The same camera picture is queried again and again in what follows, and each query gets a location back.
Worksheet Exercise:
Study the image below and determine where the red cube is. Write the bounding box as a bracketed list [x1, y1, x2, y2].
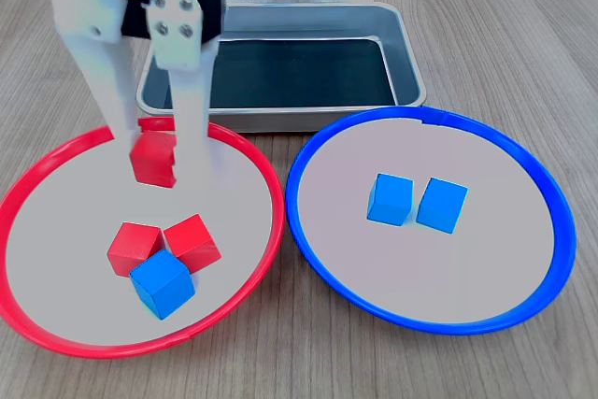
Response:
[129, 130, 178, 189]
[163, 214, 223, 274]
[107, 221, 165, 278]

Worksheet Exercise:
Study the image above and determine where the blue cube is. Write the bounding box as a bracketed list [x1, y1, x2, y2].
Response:
[415, 178, 469, 235]
[366, 173, 415, 227]
[129, 249, 196, 321]

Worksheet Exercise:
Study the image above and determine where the black tray mat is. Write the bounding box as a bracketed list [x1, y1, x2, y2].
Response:
[163, 38, 398, 109]

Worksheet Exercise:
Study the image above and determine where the steel tray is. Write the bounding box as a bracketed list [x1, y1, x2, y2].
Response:
[135, 2, 428, 134]

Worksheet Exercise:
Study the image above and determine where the red-rimmed white plate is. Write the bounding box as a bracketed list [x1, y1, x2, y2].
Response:
[0, 117, 286, 361]

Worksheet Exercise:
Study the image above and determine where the blue-rimmed white plate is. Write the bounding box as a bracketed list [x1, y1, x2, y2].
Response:
[285, 107, 578, 336]

